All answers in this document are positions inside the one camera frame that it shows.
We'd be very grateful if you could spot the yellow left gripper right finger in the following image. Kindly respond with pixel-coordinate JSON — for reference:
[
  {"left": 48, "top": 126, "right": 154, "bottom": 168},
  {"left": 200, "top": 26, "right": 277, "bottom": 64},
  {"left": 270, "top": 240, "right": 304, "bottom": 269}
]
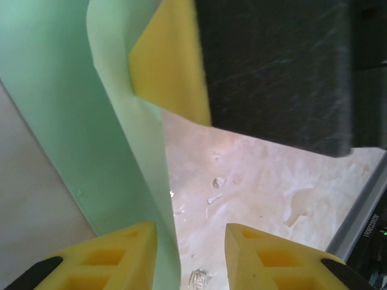
[{"left": 226, "top": 222, "right": 372, "bottom": 290}]

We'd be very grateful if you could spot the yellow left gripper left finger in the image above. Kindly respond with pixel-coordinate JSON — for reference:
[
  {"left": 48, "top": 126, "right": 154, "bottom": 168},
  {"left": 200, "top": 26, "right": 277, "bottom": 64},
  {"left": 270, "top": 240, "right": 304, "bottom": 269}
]
[{"left": 33, "top": 222, "right": 158, "bottom": 290}]

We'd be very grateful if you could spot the green square paper sheet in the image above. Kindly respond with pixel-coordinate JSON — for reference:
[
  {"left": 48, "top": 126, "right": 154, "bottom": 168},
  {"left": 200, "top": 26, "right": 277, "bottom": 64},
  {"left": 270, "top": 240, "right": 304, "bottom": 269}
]
[{"left": 0, "top": 0, "right": 182, "bottom": 290}]

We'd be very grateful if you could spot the long aluminium mounting rail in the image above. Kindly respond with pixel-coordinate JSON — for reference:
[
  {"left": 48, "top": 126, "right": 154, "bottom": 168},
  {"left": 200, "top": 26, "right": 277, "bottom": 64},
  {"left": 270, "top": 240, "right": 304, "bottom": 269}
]
[{"left": 325, "top": 149, "right": 387, "bottom": 263}]

